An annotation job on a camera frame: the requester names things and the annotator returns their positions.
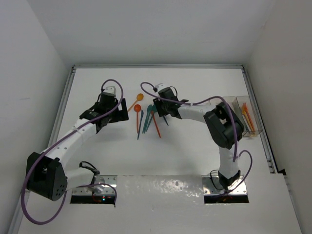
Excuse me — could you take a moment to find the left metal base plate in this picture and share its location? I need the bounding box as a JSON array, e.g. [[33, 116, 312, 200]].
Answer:
[[72, 175, 117, 197]]

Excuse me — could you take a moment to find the yellow fork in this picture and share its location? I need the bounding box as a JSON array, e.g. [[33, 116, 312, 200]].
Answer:
[[241, 105, 252, 131]]

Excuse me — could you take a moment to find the yellow spoon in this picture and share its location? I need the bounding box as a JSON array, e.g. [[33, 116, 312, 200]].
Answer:
[[128, 93, 144, 112]]

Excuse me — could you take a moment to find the wrist white camera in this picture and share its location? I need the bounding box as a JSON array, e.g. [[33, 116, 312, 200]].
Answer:
[[156, 83, 168, 92], [102, 86, 117, 97]]

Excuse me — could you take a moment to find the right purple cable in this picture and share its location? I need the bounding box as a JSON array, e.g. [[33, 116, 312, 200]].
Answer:
[[140, 82, 252, 195]]

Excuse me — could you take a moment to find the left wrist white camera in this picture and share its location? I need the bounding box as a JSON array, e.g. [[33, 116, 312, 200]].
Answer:
[[102, 86, 117, 97]]

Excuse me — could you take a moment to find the orange fork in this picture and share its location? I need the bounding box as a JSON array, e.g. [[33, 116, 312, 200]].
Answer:
[[243, 103, 254, 131]]

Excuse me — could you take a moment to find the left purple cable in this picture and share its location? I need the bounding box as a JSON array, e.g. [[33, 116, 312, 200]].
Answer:
[[20, 79, 124, 224]]

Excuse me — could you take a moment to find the dark blue knife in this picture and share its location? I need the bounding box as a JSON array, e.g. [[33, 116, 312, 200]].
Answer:
[[137, 110, 144, 140]]

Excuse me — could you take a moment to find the orange spoon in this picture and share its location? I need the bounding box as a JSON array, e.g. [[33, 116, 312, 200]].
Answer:
[[134, 104, 141, 133]]

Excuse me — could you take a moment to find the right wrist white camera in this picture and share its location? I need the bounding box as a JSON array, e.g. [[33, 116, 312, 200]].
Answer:
[[156, 83, 168, 92]]

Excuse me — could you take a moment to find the teal spoon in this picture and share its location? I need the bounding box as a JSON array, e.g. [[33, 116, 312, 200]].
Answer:
[[145, 105, 156, 132]]

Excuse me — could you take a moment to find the metal base plate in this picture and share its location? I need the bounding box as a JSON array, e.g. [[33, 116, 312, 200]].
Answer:
[[201, 175, 247, 196], [72, 175, 117, 197]]

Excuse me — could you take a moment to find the clear container right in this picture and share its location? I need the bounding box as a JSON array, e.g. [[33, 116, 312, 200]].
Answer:
[[236, 96, 262, 137]]

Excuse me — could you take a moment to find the purple cable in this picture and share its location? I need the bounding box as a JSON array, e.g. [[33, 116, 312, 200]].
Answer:
[[140, 82, 252, 195], [20, 79, 124, 224]]

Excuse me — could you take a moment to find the clear container middle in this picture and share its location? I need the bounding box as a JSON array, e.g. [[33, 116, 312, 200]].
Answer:
[[223, 96, 238, 112]]

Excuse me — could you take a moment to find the clear container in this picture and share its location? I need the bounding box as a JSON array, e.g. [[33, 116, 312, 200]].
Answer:
[[223, 96, 238, 112], [236, 96, 262, 137]]

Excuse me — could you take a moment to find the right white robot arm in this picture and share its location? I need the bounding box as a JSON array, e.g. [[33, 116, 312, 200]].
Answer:
[[153, 83, 245, 190]]

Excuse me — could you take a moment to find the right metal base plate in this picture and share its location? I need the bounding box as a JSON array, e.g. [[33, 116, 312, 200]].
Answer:
[[201, 175, 247, 196]]

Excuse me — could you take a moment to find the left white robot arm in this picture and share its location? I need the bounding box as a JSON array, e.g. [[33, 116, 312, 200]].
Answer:
[[26, 92, 129, 201]]

